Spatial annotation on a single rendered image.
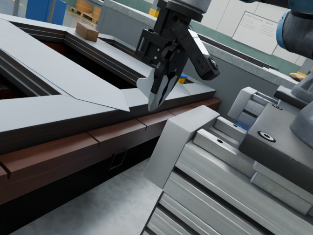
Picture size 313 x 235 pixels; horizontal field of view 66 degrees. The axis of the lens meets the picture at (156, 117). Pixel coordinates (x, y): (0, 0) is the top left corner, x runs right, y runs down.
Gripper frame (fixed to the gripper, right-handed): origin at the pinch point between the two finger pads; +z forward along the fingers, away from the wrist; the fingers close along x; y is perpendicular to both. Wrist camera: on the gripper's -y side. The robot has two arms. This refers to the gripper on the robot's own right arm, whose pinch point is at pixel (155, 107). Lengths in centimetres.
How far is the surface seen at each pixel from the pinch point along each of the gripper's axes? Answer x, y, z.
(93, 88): -2.5, 19.6, 5.5
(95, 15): -590, 614, 68
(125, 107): -3.5, 9.1, 5.5
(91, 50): -36, 56, 7
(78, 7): -587, 697, 71
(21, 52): 4.1, 41.6, 5.6
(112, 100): -2.5, 12.9, 5.5
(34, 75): 8.5, 28.4, 6.0
